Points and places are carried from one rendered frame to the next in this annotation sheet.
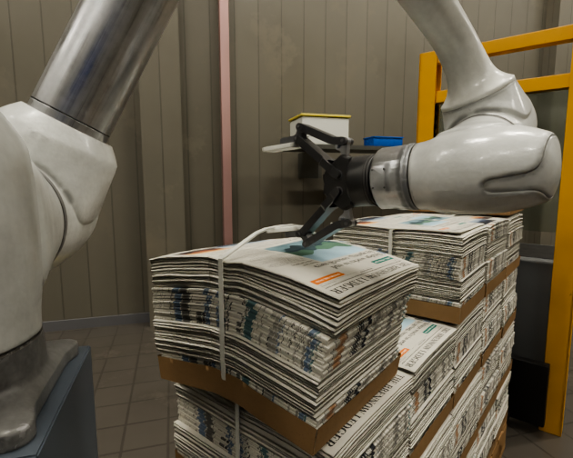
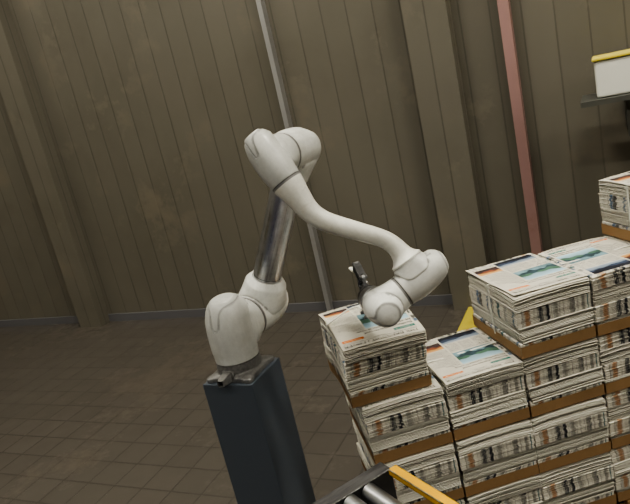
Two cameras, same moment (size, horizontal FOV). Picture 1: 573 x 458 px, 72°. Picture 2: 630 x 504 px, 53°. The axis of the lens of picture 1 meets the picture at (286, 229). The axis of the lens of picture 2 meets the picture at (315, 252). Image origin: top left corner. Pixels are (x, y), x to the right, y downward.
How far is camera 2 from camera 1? 175 cm
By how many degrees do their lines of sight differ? 43
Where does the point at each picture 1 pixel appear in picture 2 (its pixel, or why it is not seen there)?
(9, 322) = (246, 354)
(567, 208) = not seen: outside the picture
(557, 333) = not seen: outside the picture
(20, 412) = (250, 375)
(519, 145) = (372, 308)
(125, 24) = (272, 248)
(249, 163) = (552, 116)
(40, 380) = (257, 368)
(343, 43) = not seen: outside the picture
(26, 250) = (248, 336)
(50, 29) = (330, 26)
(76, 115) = (264, 279)
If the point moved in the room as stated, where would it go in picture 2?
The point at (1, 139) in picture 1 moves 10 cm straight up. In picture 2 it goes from (238, 310) to (230, 282)
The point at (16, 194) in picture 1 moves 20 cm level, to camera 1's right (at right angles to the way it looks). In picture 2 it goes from (243, 323) to (286, 328)
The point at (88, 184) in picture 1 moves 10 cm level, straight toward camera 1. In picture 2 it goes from (272, 302) to (263, 313)
